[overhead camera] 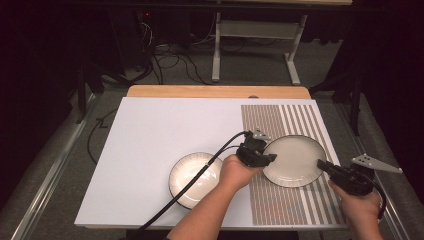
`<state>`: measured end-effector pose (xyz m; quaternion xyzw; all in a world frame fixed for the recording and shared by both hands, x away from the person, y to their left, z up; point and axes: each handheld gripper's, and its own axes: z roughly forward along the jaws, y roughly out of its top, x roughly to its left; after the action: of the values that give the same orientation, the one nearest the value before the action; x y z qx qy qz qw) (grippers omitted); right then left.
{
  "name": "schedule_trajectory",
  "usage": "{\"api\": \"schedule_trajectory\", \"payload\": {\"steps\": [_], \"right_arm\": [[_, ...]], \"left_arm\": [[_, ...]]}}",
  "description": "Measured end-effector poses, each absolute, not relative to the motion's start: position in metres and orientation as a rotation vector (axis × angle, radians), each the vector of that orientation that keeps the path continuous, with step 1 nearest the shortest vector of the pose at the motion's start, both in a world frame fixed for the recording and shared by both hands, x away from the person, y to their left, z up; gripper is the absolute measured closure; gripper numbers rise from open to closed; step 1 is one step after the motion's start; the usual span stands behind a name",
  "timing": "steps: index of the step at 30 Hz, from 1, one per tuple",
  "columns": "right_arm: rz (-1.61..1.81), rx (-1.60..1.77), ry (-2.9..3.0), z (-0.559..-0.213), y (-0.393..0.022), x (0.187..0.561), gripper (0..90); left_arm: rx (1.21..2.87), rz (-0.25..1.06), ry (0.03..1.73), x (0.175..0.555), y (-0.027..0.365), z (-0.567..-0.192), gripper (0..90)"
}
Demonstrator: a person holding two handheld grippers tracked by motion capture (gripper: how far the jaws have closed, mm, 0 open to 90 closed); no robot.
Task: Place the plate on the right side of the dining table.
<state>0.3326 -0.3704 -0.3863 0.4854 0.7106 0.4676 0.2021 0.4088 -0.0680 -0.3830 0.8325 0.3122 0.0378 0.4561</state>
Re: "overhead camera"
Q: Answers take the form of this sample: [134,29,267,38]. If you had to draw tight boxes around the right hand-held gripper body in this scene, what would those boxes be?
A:
[327,152,404,197]

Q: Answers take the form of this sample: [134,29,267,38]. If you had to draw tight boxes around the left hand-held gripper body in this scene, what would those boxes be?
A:
[235,127,272,168]

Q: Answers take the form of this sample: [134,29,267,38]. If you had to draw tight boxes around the white plate with dark rim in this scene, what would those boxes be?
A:
[168,151,224,211]
[261,134,328,189]

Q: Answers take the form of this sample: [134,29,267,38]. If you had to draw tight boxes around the person's right hand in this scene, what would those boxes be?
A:
[327,180,383,222]

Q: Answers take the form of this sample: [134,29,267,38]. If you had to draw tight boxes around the person's left hand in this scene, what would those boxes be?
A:
[217,153,265,194]

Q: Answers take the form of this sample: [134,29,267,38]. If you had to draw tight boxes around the striped brown and white mat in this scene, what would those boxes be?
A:
[240,104,348,226]

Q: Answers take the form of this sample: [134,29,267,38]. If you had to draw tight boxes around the black stand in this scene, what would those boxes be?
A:
[75,62,105,125]
[309,71,364,137]

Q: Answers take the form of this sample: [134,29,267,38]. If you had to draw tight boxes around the wooden table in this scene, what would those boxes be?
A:
[126,84,312,100]

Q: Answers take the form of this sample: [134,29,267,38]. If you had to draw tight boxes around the white board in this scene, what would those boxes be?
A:
[73,96,349,231]

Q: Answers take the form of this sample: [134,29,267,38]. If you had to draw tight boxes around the right hand-held gripper black cable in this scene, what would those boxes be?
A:
[364,173,389,223]

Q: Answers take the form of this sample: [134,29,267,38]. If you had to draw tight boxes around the hand-held gripper black cable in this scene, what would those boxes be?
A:
[364,173,389,223]
[131,130,252,240]

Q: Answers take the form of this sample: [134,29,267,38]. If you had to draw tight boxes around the metal floor rail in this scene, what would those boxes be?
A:
[333,101,412,240]
[11,93,98,240]

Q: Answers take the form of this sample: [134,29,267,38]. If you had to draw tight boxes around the left hand-held gripper black cable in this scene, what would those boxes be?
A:
[131,130,252,240]

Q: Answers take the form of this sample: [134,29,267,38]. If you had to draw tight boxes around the bundle of black cables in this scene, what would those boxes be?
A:
[133,21,216,86]

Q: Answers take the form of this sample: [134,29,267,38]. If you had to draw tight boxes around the white metal desk frame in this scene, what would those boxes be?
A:
[211,11,309,86]

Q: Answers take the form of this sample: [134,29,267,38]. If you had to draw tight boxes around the black floor cable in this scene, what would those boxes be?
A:
[86,107,120,166]

